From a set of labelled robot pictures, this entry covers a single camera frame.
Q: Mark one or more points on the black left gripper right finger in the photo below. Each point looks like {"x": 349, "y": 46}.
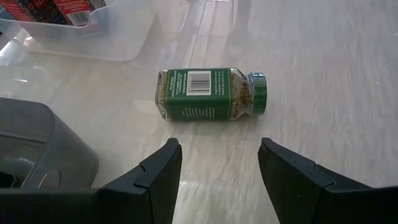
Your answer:
{"x": 311, "y": 199}

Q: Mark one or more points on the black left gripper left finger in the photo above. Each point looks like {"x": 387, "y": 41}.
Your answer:
{"x": 124, "y": 202}

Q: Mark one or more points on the green-lidded herb jar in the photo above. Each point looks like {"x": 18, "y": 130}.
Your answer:
{"x": 199, "y": 96}

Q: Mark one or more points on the red smoked paprika tin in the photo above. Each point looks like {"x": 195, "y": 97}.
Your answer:
{"x": 46, "y": 11}

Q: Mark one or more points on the dark grey plastic bin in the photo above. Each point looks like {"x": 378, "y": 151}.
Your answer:
{"x": 37, "y": 146}

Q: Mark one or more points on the clear plastic bin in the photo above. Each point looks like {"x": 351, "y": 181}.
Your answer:
{"x": 118, "y": 40}

